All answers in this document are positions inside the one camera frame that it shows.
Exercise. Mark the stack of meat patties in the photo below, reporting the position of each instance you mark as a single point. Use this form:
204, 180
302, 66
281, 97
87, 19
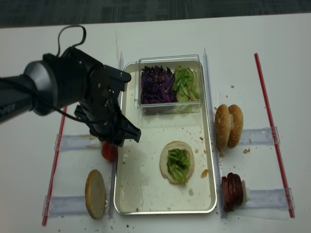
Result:
232, 191

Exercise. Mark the clear lower cross rail right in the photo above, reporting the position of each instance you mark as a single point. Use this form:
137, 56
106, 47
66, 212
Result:
280, 198

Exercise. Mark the red strip left side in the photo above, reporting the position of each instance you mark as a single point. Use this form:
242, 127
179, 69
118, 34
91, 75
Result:
55, 160

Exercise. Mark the clear plastic salad container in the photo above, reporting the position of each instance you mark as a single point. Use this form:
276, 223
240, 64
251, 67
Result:
171, 62

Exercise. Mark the clear cross rail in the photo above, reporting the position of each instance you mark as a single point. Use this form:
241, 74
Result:
76, 142
264, 136
64, 206
280, 198

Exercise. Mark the sesame bun half right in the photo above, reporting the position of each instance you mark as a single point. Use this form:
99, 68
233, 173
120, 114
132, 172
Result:
236, 119

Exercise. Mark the green lettuce shreds in container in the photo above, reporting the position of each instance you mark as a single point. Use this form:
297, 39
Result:
185, 84

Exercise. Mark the red strip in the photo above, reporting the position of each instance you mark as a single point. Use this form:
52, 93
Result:
55, 160
286, 187

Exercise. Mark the red tomato slice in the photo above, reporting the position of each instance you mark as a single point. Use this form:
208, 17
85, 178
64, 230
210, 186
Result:
109, 152

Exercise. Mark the sesame bun half left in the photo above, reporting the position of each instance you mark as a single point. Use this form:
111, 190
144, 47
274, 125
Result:
222, 123

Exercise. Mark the plain bun half standing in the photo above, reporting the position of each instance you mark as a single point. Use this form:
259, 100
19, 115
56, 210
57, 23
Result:
95, 194

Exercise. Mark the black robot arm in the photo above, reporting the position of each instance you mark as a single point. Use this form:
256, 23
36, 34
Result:
51, 84

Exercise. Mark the sesame bun half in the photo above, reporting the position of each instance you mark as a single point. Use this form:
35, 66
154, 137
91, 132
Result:
236, 119
222, 123

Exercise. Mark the white metal tray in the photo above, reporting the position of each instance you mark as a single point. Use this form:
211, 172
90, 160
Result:
140, 187

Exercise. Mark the bun base with lettuce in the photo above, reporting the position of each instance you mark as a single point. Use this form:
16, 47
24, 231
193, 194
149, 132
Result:
177, 162

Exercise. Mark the purple cabbage shreds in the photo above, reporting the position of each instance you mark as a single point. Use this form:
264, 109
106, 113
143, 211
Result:
157, 85

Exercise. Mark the clear long rail right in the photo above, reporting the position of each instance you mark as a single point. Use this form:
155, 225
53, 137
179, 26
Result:
215, 154

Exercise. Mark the clear upper cross rail right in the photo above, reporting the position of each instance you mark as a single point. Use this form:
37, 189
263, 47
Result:
264, 136

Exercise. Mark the red strip right side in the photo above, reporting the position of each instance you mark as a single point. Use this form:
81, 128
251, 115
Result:
286, 187

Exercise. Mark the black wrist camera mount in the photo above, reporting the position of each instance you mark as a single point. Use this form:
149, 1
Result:
118, 79

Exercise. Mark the clear lower cross rail left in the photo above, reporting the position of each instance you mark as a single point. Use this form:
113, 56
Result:
64, 206

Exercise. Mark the clear upper cross rail left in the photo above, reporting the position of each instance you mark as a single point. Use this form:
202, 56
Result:
76, 142

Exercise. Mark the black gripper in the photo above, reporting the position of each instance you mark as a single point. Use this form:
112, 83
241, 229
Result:
100, 110

